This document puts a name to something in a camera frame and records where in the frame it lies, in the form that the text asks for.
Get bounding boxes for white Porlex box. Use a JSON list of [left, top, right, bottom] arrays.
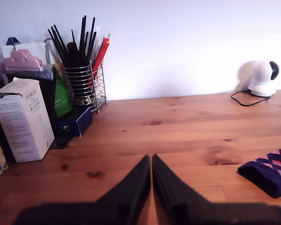
[[0, 78, 55, 164]]

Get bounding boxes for black security camera cable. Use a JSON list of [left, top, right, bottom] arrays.
[[230, 90, 271, 107]]

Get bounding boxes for black chopstick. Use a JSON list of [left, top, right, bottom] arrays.
[[85, 17, 96, 64], [53, 24, 70, 57], [47, 28, 68, 68], [79, 15, 87, 65]]

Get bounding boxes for black round kitchen utensil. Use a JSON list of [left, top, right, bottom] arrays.
[[67, 41, 80, 68]]

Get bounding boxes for navy blue box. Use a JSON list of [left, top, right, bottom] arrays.
[[55, 106, 94, 137]]

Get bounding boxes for red chopstick packet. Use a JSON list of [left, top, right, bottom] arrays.
[[88, 37, 111, 83]]

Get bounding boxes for purple pink patterned sock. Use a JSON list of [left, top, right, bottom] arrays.
[[237, 145, 281, 199]]

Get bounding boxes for green packet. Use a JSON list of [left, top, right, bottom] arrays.
[[53, 67, 74, 119]]

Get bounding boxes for chrome wire utensil caddy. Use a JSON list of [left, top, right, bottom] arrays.
[[64, 60, 108, 113]]

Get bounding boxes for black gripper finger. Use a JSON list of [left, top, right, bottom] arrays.
[[152, 154, 211, 225], [96, 154, 152, 225]]

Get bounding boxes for pink plastic clip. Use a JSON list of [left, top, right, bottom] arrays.
[[2, 49, 44, 72]]

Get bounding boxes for black slotted trivet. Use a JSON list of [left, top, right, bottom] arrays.
[[49, 137, 73, 150]]

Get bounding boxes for white security camera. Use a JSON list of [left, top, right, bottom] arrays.
[[247, 60, 280, 97]]

